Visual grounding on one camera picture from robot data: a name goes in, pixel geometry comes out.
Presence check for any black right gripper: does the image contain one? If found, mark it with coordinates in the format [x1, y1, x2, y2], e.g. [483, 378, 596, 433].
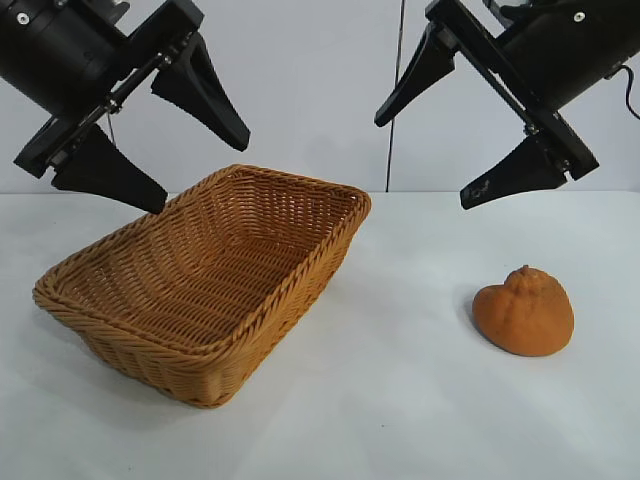
[373, 0, 640, 211]

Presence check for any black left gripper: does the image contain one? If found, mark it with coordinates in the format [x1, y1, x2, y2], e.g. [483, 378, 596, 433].
[0, 0, 251, 215]

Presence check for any woven wicker basket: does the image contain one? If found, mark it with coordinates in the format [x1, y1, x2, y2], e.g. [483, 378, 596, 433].
[32, 163, 374, 411]

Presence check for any bumpy orange fruit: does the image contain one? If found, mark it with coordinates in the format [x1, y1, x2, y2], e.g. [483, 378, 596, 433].
[472, 263, 576, 358]

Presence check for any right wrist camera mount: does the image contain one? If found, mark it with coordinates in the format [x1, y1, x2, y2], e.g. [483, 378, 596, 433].
[487, 0, 531, 24]

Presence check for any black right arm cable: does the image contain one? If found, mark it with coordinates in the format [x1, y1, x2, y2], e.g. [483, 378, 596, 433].
[610, 63, 640, 121]

